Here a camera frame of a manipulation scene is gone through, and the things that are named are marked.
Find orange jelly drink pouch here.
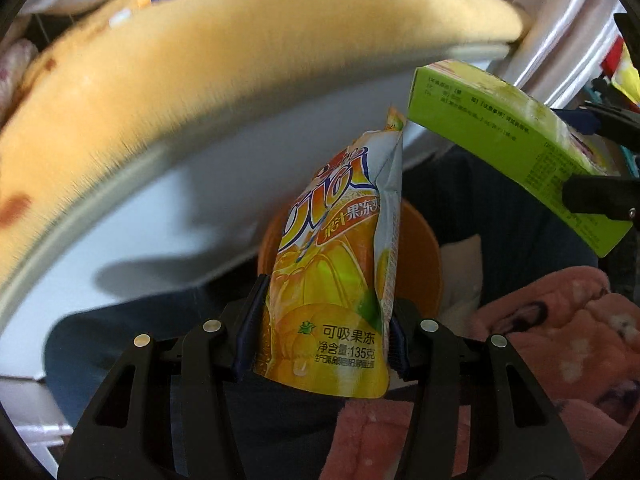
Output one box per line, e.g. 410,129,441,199
252,106,407,401

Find lime green carton box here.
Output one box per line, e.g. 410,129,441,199
406,59,635,259

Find pink fleece blanket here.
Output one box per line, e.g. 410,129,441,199
325,265,640,480

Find yellow table mat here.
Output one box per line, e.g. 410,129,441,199
0,0,533,281

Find floral patterned cloth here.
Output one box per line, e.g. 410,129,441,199
0,37,40,128

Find red yellow packet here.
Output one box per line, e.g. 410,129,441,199
600,40,640,111

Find orange plastic bucket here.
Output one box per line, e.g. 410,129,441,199
257,200,445,331

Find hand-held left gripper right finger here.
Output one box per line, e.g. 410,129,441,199
387,300,583,480

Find white table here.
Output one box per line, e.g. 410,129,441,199
0,42,511,381

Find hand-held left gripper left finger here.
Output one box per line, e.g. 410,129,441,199
57,274,273,480

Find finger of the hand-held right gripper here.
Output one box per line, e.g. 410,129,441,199
562,174,640,223
555,102,640,153

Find person's left leg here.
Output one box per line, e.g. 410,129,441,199
45,280,351,480

